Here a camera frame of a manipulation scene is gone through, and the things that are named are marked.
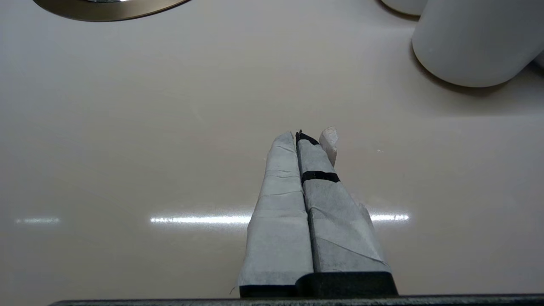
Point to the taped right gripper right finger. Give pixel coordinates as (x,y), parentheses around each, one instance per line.
(340,238)

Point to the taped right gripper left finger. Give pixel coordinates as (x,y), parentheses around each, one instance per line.
(278,229)

